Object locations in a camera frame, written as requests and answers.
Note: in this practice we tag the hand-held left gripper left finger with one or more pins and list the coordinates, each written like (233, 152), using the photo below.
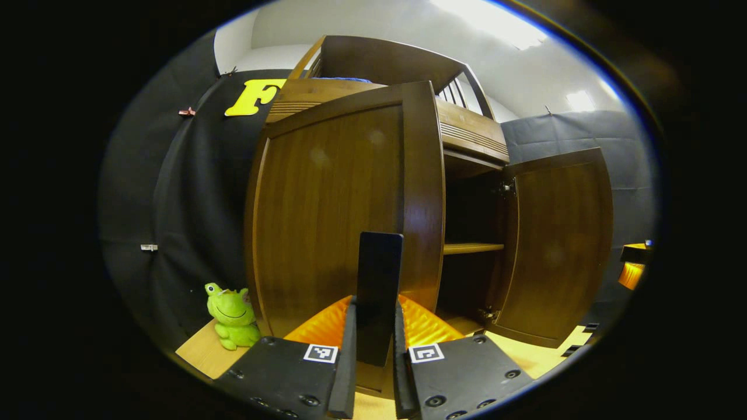
(344, 379)

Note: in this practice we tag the black backdrop cloth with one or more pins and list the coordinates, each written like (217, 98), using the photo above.
(175, 192)

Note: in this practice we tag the blue folded cloth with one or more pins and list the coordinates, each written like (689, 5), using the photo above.
(350, 79)

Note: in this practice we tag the ceiling light panel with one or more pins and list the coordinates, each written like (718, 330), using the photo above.
(496, 20)
(580, 101)

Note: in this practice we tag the wooden shoe cabinet door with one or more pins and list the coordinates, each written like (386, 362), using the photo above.
(327, 204)
(554, 245)

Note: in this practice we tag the wooden inner shelf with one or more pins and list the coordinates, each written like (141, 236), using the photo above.
(473, 248)

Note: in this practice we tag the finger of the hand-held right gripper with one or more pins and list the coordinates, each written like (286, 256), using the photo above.
(631, 274)

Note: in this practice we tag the green plush frog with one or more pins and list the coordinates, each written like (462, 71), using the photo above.
(233, 315)

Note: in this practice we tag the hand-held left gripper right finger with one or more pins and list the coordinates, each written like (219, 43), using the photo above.
(401, 385)

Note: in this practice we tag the wooden double-door shoe cabinet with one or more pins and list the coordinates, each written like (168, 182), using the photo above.
(397, 61)

